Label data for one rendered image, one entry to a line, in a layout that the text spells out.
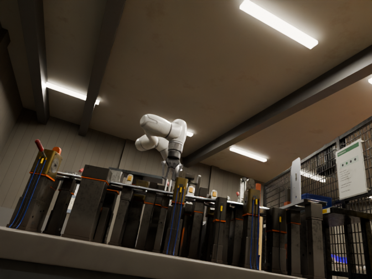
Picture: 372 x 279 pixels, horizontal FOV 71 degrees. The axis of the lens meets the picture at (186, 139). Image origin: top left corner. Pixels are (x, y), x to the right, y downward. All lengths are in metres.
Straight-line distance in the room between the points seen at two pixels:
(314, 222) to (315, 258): 0.13
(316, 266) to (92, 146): 7.31
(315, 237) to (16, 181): 7.26
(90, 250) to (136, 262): 0.08
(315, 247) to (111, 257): 0.88
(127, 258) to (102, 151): 7.54
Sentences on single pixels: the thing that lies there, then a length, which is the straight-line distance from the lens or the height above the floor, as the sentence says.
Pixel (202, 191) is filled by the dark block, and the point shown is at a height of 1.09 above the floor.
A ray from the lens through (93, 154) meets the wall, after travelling 7.96.
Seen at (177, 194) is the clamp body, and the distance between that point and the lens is 1.25.
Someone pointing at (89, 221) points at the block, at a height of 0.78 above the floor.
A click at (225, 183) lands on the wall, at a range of 9.33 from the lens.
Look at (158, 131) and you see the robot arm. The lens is 1.49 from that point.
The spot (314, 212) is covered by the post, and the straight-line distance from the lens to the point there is 1.22.
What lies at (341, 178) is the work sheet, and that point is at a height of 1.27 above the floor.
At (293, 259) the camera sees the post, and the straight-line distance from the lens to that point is 1.36.
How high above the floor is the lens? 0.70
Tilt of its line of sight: 24 degrees up
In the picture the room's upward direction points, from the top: 10 degrees clockwise
